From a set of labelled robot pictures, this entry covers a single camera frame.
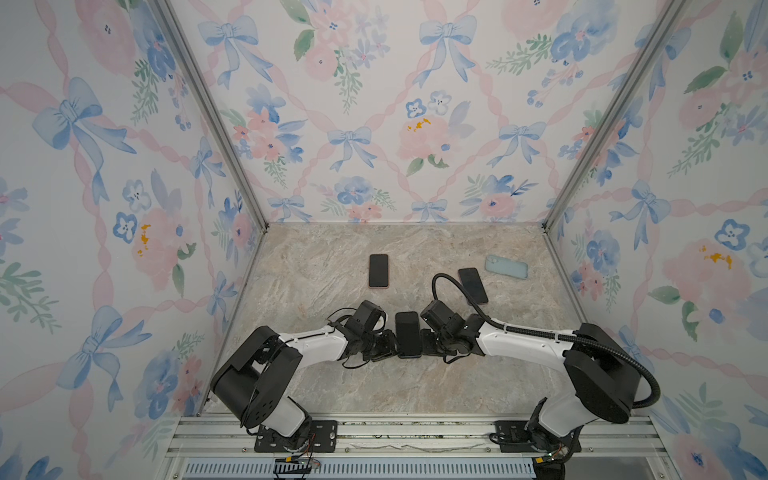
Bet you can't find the black phone case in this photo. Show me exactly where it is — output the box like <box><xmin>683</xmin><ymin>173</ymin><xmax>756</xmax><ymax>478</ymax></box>
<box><xmin>394</xmin><ymin>310</ymin><xmax>424</xmax><ymax>360</ymax></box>

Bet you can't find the blue edged phone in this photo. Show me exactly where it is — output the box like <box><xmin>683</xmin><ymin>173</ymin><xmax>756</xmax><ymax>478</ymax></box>
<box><xmin>397</xmin><ymin>313</ymin><xmax>422</xmax><ymax>356</ymax></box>

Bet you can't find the silver edged phone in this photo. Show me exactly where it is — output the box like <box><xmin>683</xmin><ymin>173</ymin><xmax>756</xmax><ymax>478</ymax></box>
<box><xmin>368</xmin><ymin>253</ymin><xmax>391</xmax><ymax>288</ymax></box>

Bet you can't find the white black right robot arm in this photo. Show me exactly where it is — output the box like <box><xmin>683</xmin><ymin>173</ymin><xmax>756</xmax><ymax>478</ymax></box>
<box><xmin>420</xmin><ymin>317</ymin><xmax>650</xmax><ymax>453</ymax></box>

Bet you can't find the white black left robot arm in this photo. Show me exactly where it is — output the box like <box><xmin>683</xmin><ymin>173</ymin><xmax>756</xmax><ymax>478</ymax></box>
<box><xmin>210</xmin><ymin>325</ymin><xmax>397</xmax><ymax>440</ymax></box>

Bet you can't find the pink edged phone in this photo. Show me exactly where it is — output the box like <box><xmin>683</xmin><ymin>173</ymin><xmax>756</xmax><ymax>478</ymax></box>
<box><xmin>458</xmin><ymin>267</ymin><xmax>488</xmax><ymax>305</ymax></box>

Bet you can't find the light blue phone case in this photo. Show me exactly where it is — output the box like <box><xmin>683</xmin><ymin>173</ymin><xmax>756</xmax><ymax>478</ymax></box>
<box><xmin>485</xmin><ymin>255</ymin><xmax>529</xmax><ymax>280</ymax></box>

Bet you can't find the white vent grille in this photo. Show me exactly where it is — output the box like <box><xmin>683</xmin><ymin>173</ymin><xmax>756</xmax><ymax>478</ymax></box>
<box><xmin>178</xmin><ymin>457</ymin><xmax>537</xmax><ymax>479</ymax></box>

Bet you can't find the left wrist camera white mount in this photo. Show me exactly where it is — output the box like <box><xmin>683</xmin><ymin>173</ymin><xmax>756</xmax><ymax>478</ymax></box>
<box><xmin>346</xmin><ymin>300</ymin><xmax>387</xmax><ymax>336</ymax></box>

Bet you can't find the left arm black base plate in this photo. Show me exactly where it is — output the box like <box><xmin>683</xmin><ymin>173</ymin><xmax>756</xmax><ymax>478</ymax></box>
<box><xmin>254</xmin><ymin>420</ymin><xmax>338</xmax><ymax>455</ymax></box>

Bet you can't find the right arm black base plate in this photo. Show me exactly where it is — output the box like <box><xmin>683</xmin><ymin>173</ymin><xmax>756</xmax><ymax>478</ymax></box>
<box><xmin>488</xmin><ymin>420</ymin><xmax>582</xmax><ymax>455</ymax></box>

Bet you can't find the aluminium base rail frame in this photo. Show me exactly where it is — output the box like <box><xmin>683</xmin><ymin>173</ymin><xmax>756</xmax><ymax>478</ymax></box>
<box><xmin>156</xmin><ymin>414</ymin><xmax>680</xmax><ymax>479</ymax></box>

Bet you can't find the black corrugated cable hose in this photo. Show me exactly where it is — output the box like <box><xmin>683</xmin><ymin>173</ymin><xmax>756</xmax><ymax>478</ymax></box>
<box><xmin>431</xmin><ymin>272</ymin><xmax>661</xmax><ymax>410</ymax></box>

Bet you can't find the aluminium corner post left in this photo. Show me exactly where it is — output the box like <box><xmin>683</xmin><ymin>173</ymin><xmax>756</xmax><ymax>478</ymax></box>
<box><xmin>148</xmin><ymin>0</ymin><xmax>268</xmax><ymax>234</ymax></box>

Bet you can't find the aluminium corner post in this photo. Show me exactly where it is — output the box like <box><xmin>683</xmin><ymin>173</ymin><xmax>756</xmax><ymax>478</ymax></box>
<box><xmin>542</xmin><ymin>0</ymin><xmax>689</xmax><ymax>234</ymax></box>
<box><xmin>148</xmin><ymin>0</ymin><xmax>268</xmax><ymax>234</ymax></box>

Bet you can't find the aluminium corner post right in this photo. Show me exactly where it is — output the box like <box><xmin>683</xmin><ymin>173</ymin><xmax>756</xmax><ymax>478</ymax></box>
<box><xmin>542</xmin><ymin>0</ymin><xmax>689</xmax><ymax>234</ymax></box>

